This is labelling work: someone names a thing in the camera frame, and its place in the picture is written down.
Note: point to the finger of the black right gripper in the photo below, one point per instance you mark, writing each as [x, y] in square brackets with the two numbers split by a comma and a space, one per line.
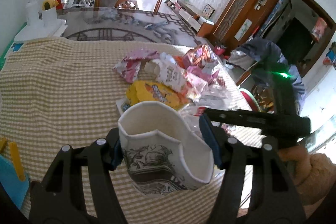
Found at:
[275, 125]

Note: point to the dark blue jacket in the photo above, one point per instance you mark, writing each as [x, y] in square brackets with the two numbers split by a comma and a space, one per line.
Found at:
[261, 54]

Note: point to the low tv cabinet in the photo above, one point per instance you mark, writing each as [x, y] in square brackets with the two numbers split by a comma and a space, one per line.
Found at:
[199, 24]

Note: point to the white printed paper cup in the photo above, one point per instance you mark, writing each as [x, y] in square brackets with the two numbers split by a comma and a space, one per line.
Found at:
[162, 155]

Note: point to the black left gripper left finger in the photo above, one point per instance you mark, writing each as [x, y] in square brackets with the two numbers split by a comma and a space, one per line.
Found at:
[77, 187]

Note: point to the red green trash bin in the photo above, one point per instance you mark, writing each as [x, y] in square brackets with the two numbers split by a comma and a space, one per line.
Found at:
[250, 99]

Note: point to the right hand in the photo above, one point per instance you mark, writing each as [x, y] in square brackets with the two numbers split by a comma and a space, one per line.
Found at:
[314, 174]

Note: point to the picture frame on cabinet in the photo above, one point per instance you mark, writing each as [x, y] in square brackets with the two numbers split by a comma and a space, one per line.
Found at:
[208, 11]

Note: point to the orange red snack bag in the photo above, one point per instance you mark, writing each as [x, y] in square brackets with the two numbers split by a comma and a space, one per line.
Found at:
[200, 56]

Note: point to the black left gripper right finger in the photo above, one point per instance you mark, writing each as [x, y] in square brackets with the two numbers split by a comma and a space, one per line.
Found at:
[256, 187]

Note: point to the yellow snack box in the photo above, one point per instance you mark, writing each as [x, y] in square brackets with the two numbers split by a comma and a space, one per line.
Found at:
[142, 91]

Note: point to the grey patterned carpet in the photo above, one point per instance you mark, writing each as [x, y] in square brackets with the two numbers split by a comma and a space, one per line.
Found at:
[90, 24]

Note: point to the pink wrapper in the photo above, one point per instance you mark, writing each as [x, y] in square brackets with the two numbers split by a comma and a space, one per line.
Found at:
[129, 67]

